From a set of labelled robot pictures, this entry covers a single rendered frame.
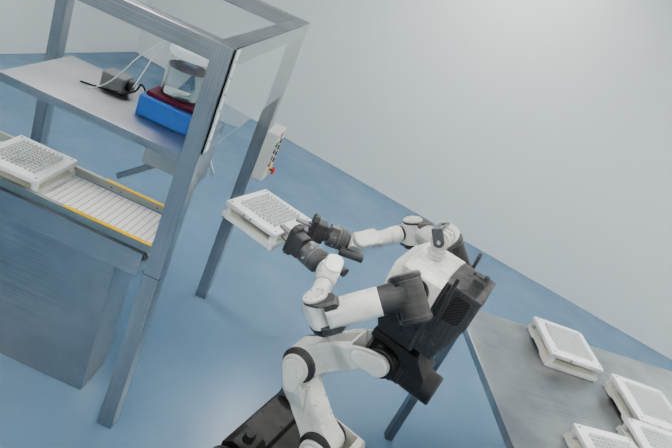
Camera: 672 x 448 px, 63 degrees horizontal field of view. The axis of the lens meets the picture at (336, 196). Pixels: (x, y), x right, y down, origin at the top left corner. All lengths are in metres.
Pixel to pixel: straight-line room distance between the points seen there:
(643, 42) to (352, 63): 2.45
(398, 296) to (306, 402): 0.80
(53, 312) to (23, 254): 0.26
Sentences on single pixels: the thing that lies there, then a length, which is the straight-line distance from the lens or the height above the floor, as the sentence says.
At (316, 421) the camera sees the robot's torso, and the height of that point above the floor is 0.39.
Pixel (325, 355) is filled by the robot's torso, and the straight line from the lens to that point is 2.13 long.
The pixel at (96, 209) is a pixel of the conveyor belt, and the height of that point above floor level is 0.80.
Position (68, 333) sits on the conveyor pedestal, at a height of 0.26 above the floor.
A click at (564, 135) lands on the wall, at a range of 5.11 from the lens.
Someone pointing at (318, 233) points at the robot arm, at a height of 1.01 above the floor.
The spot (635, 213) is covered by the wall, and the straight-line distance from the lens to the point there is 5.27.
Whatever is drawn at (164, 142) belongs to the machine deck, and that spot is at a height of 1.24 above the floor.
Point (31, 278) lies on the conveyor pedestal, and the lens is 2.45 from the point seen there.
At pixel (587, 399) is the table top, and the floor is 0.83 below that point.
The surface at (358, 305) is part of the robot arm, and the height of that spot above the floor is 1.11.
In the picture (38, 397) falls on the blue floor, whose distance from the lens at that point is 2.62.
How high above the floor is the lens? 1.99
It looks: 23 degrees down
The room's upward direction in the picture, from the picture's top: 24 degrees clockwise
